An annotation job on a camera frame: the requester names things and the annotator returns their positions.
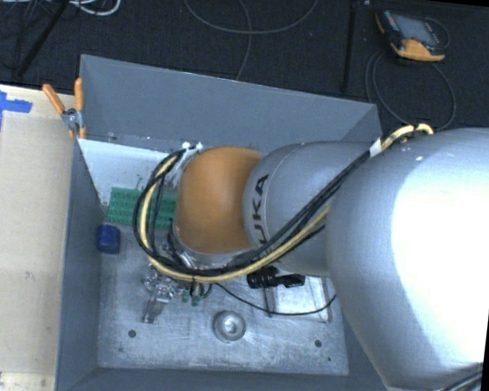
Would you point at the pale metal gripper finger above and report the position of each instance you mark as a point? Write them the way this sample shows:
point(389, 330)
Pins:
point(150, 307)
point(160, 306)

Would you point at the grey metal bin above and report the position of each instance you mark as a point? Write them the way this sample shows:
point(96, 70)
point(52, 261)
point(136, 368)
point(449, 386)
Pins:
point(190, 351)

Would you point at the grey round metal dome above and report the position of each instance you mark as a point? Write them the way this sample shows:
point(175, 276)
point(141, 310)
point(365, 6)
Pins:
point(229, 327)

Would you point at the blue cylinder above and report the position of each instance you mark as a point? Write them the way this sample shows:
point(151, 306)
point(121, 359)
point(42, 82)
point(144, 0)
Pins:
point(108, 239)

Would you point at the green studded flat block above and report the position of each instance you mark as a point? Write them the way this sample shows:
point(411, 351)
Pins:
point(121, 208)

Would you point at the pale brown flat board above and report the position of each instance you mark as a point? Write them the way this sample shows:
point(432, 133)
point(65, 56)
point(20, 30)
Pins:
point(23, 229)

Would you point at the black cylinder on white bracket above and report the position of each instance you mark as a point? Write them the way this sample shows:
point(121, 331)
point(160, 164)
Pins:
point(263, 278)

